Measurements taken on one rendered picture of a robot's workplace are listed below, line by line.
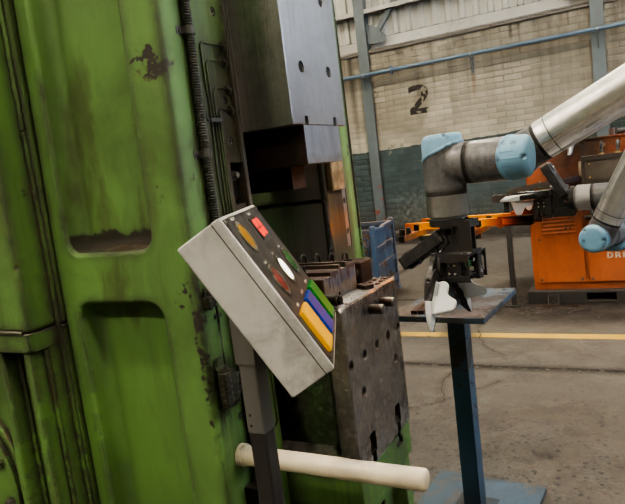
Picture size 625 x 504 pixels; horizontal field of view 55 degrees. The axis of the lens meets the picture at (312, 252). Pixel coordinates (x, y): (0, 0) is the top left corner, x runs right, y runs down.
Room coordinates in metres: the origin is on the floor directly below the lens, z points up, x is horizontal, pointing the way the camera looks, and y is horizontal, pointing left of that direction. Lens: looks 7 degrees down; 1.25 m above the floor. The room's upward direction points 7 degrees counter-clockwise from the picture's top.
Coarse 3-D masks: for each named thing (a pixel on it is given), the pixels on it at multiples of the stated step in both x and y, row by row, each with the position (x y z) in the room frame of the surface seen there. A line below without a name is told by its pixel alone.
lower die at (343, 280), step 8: (336, 264) 1.57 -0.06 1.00; (352, 264) 1.64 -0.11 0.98; (312, 272) 1.55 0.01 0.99; (320, 272) 1.54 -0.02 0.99; (328, 272) 1.52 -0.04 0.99; (336, 272) 1.55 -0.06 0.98; (344, 272) 1.59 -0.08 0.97; (352, 272) 1.64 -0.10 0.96; (320, 280) 1.48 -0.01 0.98; (328, 280) 1.50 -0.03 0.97; (336, 280) 1.54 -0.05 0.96; (344, 280) 1.59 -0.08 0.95; (352, 280) 1.63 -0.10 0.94; (320, 288) 1.48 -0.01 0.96; (328, 288) 1.50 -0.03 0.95; (336, 288) 1.54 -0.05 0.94; (344, 288) 1.58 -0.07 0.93; (352, 288) 1.62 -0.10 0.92
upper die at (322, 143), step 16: (288, 128) 1.50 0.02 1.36; (304, 128) 1.48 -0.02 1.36; (320, 128) 1.56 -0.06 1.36; (336, 128) 1.64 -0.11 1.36; (256, 144) 1.55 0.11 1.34; (272, 144) 1.52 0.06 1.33; (288, 144) 1.50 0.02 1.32; (304, 144) 1.48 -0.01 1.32; (320, 144) 1.55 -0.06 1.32; (336, 144) 1.63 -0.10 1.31; (256, 160) 1.55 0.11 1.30; (272, 160) 1.53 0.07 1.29; (288, 160) 1.50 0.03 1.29; (304, 160) 1.48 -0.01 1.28; (320, 160) 1.54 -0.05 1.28; (336, 160) 1.62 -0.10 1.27
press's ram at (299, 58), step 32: (256, 0) 1.46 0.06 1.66; (288, 0) 1.48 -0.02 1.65; (320, 0) 1.64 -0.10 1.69; (256, 32) 1.47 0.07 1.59; (288, 32) 1.46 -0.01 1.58; (320, 32) 1.61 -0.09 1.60; (256, 64) 1.47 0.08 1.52; (288, 64) 1.45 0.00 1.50; (320, 64) 1.59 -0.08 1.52; (256, 96) 1.48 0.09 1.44; (288, 96) 1.44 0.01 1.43; (320, 96) 1.58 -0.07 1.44; (256, 128) 1.48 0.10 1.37
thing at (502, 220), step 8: (504, 216) 1.86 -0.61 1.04; (512, 216) 1.84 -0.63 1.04; (520, 216) 1.83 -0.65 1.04; (528, 216) 1.81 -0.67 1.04; (408, 224) 2.04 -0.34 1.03; (424, 224) 2.00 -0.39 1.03; (488, 224) 1.88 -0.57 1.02; (496, 224) 1.87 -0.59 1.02; (504, 224) 1.85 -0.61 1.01; (512, 224) 1.84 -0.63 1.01; (520, 224) 1.83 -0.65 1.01; (528, 224) 1.81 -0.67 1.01
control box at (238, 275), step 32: (224, 224) 0.87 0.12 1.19; (256, 224) 1.07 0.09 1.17; (192, 256) 0.87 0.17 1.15; (224, 256) 0.86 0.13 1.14; (256, 256) 0.90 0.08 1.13; (224, 288) 0.86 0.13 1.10; (256, 288) 0.86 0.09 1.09; (256, 320) 0.86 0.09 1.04; (288, 320) 0.86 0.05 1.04; (288, 352) 0.86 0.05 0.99; (320, 352) 0.86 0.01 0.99; (288, 384) 0.86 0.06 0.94
